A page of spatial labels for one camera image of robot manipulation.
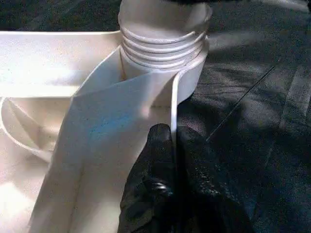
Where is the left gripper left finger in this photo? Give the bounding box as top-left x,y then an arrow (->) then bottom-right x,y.
118,123 -> 178,233

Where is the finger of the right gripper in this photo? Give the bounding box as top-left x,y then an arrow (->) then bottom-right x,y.
167,0 -> 214,6

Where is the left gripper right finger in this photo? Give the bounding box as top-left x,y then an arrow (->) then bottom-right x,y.
175,126 -> 254,233

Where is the white plastic table leg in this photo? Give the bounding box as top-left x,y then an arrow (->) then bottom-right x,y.
118,0 -> 213,71

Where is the white plastic table top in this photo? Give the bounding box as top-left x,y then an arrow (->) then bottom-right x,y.
0,30 -> 211,233

